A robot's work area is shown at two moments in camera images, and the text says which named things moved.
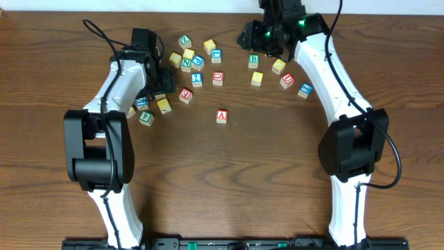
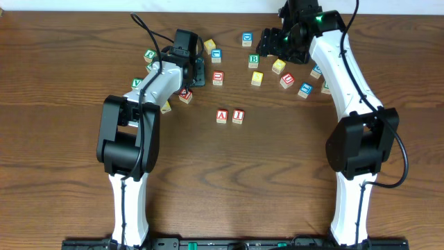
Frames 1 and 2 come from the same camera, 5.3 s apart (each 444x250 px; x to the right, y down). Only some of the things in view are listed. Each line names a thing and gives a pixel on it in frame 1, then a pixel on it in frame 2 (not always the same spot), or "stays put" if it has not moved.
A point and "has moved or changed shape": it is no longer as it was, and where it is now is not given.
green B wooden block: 253,60 stays put
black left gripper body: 152,86 → 193,74
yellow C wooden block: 278,66 stays put
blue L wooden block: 216,55 stays put
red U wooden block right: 286,80 stays put
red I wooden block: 160,96 has moved or changed shape
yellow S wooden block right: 257,78 stays put
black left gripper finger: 166,80 → 200,80
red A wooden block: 221,116 stays put
